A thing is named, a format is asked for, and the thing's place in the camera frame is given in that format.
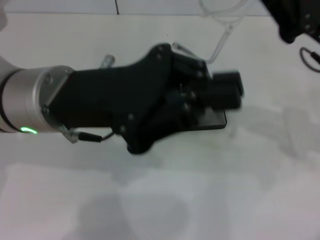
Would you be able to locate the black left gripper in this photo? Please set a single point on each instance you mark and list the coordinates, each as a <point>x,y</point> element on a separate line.
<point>105,100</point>

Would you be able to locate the clear white glasses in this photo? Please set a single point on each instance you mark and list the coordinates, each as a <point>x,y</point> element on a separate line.
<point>225,35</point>

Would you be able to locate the black glasses case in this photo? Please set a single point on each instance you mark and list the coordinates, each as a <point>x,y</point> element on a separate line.
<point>217,120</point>

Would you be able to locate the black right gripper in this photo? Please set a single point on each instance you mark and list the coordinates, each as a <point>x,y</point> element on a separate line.
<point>292,17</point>

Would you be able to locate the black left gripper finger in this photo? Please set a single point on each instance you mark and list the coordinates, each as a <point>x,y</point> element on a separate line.
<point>225,77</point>
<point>222,97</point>

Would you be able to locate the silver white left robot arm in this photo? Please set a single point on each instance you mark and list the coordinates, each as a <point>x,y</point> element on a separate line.
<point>25,100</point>

